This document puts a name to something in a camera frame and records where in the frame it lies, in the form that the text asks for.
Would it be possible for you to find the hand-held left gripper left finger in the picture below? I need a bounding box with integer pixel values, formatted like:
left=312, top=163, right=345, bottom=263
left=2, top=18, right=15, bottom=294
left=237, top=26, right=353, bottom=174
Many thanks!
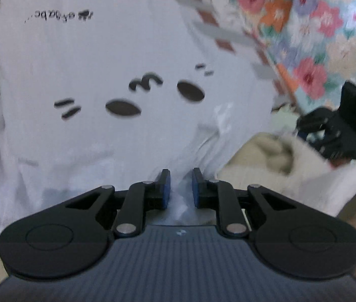
left=66, top=169, right=171, bottom=238

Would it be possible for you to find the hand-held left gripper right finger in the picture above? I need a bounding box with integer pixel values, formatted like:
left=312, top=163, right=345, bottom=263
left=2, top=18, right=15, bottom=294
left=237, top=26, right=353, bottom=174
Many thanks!
left=192, top=167, right=297, bottom=237

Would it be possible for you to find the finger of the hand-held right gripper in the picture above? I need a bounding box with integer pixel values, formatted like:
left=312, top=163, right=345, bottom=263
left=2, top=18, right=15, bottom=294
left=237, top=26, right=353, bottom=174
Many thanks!
left=296, top=107, right=336, bottom=133
left=305, top=128, right=342, bottom=148

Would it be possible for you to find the white cartoon face T-shirt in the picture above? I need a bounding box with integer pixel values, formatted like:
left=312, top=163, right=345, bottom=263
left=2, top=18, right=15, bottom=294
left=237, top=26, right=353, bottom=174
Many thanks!
left=0, top=0, right=281, bottom=227

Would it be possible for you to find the floral quilt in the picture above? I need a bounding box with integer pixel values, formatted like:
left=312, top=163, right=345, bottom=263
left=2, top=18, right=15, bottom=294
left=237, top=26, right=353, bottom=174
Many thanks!
left=212, top=0, right=356, bottom=117

